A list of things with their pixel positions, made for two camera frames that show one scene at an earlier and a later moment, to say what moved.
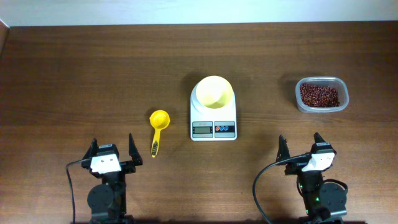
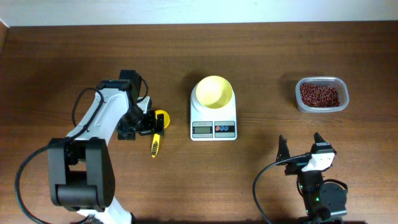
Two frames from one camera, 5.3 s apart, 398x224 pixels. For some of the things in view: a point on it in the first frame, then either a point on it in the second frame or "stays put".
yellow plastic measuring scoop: [159, 120] stays put
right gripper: [292, 168] stays put
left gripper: [128, 166] to [159, 123]
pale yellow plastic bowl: [214, 91] stays put
